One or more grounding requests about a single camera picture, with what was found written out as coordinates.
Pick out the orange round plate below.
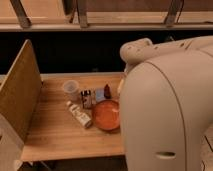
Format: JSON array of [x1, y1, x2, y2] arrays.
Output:
[[92, 100, 120, 131]]

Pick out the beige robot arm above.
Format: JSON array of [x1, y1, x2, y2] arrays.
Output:
[[119, 36, 213, 171]]

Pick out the wooden shelf rail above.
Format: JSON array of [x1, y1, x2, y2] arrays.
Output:
[[0, 0, 213, 32]]

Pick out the white lying bottle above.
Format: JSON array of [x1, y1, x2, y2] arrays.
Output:
[[66, 101, 92, 128]]

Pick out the small dark can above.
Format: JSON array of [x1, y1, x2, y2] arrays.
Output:
[[81, 90, 92, 109]]

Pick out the left wooden divider panel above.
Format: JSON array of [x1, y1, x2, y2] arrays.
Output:
[[0, 39, 42, 171]]

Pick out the small brown bottle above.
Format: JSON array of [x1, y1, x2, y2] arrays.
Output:
[[104, 84, 111, 99]]

